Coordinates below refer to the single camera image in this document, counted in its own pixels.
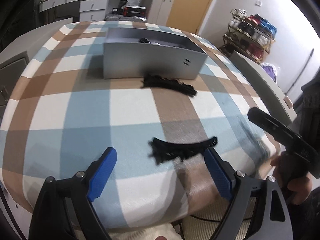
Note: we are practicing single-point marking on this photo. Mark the black red box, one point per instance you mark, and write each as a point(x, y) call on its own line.
point(130, 11)

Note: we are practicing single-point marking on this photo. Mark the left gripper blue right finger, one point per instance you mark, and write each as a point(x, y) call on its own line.
point(270, 217)

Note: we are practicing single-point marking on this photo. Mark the wooden door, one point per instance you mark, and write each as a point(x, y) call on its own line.
point(188, 15)

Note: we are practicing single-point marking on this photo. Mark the white upright suitcase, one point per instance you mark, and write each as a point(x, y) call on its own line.
point(158, 11)

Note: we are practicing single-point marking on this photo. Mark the black comb hair clip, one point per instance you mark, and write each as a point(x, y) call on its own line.
point(156, 81)

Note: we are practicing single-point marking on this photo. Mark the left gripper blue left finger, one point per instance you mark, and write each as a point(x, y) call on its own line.
point(51, 218)

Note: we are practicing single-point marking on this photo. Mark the purple plastic bag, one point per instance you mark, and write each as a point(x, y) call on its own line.
point(271, 70)

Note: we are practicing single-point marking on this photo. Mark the person's right hand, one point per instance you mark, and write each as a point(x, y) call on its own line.
point(300, 186)

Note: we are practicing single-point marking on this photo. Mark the grey open cardboard box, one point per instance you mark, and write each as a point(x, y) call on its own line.
point(135, 53)

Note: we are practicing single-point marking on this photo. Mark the checkered plaid tablecloth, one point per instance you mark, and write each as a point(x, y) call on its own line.
point(62, 115)

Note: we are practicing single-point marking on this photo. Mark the black long hair clip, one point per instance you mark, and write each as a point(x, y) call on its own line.
point(164, 151)

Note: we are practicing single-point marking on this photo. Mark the silver suitcase lying flat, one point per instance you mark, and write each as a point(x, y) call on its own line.
point(125, 18)

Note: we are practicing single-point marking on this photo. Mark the white desk with drawers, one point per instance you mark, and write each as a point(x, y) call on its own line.
point(78, 10)

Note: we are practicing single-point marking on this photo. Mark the shoe rack with shoes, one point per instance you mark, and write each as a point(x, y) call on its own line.
point(249, 35)

